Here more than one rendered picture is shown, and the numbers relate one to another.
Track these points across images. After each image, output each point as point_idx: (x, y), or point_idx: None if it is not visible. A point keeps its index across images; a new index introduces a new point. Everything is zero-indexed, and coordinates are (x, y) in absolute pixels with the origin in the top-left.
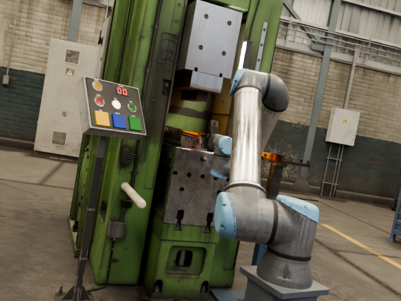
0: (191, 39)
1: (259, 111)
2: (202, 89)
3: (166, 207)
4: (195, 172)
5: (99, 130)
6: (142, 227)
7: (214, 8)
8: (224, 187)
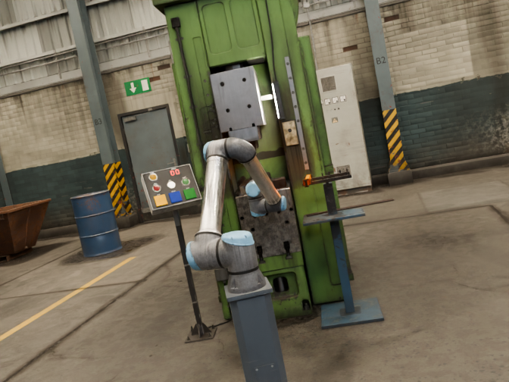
0: (217, 107)
1: (218, 173)
2: None
3: None
4: None
5: (161, 209)
6: None
7: (226, 74)
8: (290, 217)
